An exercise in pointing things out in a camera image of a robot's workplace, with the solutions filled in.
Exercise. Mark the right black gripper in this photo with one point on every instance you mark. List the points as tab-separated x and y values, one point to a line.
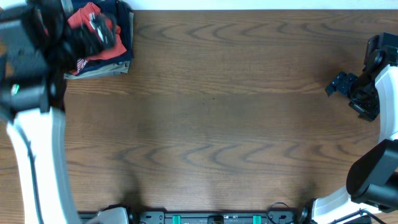
347	86

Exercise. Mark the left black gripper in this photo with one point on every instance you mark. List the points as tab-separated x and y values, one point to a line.
94	34

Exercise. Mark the coral red t-shirt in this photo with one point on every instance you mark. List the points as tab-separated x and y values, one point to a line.
115	17

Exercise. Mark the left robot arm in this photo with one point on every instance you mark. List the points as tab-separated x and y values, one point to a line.
38	46

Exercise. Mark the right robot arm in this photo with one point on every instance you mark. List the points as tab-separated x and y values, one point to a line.
371	184

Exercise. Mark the navy folded garment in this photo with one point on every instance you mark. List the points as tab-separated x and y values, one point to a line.
119	10

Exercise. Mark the khaki folded garment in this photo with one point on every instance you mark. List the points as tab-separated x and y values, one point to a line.
113	68

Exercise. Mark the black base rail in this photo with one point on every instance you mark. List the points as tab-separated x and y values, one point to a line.
283	216

